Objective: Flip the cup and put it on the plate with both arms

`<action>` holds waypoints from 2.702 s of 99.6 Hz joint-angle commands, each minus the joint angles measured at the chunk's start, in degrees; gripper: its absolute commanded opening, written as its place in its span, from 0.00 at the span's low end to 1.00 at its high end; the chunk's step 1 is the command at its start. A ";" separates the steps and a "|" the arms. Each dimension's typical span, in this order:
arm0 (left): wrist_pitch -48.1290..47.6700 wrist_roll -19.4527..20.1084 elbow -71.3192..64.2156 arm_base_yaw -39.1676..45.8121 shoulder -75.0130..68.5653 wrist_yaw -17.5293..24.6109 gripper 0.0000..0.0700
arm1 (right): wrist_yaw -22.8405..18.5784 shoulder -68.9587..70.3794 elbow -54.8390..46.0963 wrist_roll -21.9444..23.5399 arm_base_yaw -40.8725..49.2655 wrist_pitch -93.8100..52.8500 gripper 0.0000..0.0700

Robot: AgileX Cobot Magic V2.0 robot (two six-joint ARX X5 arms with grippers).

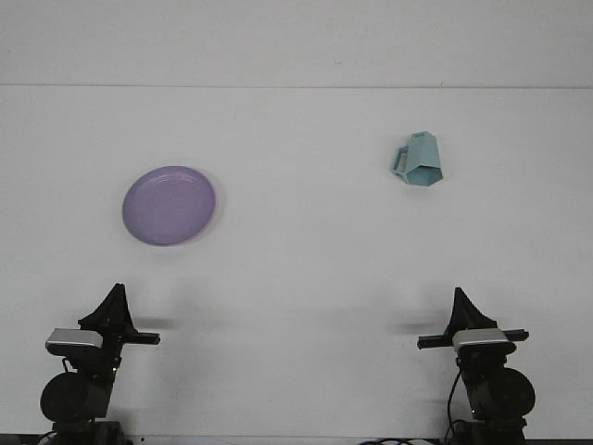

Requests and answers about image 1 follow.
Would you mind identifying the pale purple round plate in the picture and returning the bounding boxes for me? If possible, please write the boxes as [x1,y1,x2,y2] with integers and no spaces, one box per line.
[121,165,218,248]

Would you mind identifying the pale blue faceted cup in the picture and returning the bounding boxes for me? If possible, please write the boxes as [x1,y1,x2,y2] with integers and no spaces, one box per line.
[388,131,447,187]

